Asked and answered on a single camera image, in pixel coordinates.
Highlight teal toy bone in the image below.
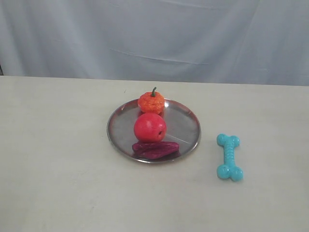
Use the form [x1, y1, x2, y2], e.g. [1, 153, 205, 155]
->
[217, 133, 243, 182]

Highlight red apple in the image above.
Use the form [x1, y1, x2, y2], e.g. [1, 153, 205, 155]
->
[134, 113, 167, 143]

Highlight small orange pumpkin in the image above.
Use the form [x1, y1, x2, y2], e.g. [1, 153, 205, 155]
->
[138, 87, 165, 114]

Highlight round stainless steel plate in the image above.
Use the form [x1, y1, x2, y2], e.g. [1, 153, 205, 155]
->
[107, 99, 201, 164]

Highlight purple sweet potato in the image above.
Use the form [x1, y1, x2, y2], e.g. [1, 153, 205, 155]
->
[132, 141, 180, 160]

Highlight white backdrop cloth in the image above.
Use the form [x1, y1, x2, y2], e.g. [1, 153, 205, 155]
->
[0, 0, 309, 86]

